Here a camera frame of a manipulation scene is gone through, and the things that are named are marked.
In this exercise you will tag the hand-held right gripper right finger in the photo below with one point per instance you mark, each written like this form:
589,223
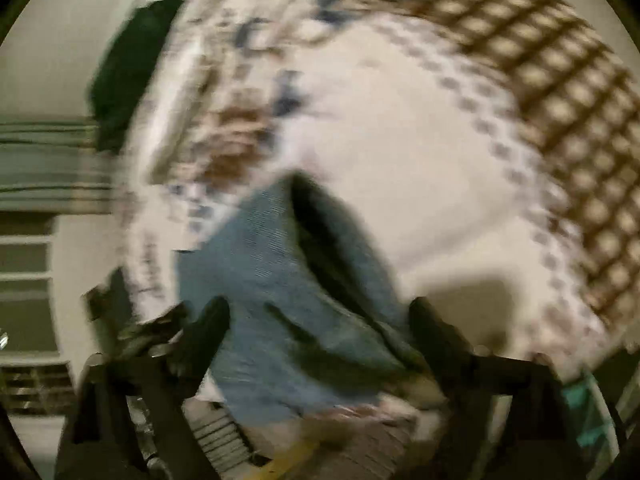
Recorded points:
435,335

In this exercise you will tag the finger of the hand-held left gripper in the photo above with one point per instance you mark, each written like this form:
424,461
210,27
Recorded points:
150,327

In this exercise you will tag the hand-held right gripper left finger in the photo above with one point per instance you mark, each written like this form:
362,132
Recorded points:
205,332

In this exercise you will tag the blue jeans pants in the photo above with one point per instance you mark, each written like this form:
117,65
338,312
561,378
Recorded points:
260,310

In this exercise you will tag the person's fleece-clad legs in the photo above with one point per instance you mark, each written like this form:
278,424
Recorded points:
380,440

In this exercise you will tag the teal rack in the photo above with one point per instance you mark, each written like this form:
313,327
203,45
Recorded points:
585,410

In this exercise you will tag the floral bed sheet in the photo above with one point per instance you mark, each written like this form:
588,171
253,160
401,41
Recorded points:
400,160

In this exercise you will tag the grey-green curtain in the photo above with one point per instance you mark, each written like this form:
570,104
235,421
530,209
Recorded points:
40,170

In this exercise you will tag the dark green blanket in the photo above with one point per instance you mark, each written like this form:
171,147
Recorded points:
130,75

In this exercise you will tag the brown checked blanket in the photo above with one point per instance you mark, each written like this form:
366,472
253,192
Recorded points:
575,110

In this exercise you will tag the window with white frame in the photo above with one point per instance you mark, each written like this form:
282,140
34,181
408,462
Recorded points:
25,260

